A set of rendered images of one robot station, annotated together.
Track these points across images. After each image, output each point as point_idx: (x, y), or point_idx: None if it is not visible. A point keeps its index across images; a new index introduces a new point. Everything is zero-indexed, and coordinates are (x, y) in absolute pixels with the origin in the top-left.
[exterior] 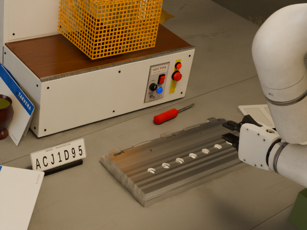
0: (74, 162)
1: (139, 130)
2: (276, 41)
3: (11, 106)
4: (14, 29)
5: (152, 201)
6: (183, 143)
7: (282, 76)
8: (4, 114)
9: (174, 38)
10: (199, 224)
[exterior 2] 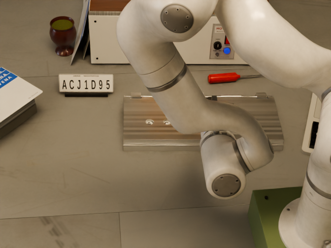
0: (99, 93)
1: None
2: (121, 26)
3: (72, 29)
4: None
5: (132, 148)
6: None
7: (134, 62)
8: (62, 35)
9: None
10: (156, 183)
